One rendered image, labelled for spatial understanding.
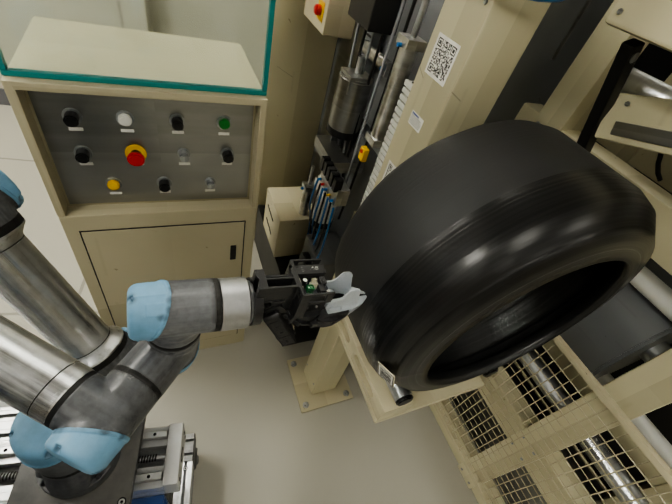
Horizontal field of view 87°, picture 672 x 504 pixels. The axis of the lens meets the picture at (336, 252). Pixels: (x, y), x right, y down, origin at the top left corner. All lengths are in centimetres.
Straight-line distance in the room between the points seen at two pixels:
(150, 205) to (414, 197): 86
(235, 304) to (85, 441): 22
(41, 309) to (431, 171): 70
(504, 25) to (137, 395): 81
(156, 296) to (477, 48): 66
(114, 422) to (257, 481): 122
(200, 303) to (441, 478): 162
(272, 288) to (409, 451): 151
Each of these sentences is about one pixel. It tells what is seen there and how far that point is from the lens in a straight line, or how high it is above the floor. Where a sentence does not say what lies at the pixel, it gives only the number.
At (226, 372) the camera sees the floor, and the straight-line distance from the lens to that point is 186.
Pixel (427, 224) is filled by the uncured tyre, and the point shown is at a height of 137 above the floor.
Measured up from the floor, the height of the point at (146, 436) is 67.
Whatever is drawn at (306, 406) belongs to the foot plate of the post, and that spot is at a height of 1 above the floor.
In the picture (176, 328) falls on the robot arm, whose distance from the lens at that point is 50.
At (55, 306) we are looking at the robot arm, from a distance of 79.
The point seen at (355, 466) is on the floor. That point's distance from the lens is 181.
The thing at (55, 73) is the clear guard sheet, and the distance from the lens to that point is 104.
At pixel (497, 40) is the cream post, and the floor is 157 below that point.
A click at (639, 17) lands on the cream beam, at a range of 91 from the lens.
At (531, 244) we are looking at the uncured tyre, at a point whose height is 142.
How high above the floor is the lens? 169
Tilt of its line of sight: 44 degrees down
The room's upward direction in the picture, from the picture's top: 19 degrees clockwise
